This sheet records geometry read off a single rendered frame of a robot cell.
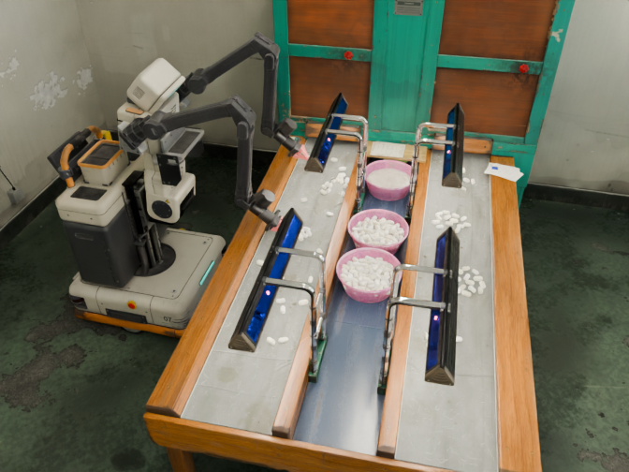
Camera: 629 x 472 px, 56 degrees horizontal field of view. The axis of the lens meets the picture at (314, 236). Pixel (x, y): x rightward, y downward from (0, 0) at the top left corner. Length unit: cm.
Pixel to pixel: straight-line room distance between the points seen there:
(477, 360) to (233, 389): 84
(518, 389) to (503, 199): 109
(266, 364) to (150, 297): 114
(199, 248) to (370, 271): 121
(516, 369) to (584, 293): 162
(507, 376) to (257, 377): 83
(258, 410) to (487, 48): 195
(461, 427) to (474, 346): 34
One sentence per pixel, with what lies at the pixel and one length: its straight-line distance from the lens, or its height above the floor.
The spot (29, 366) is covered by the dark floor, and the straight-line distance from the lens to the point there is 335.
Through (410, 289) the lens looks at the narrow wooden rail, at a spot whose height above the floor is 76.
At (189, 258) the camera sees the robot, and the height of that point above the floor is 28.
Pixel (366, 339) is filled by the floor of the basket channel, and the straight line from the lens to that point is 224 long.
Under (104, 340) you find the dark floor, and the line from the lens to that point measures 332.
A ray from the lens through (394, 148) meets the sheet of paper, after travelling 314.
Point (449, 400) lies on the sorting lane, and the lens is 202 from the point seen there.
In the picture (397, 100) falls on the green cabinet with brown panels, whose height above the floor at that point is 101.
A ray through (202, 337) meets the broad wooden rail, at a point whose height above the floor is 76.
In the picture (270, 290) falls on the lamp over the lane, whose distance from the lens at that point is 184.
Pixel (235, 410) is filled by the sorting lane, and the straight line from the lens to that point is 198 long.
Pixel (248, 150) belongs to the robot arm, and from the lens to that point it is 234.
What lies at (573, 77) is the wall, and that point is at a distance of 395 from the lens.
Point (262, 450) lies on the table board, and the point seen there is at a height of 68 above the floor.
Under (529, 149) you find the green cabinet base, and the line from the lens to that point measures 322.
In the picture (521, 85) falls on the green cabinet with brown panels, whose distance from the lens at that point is 307.
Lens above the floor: 235
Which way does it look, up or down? 39 degrees down
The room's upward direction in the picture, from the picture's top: 1 degrees counter-clockwise
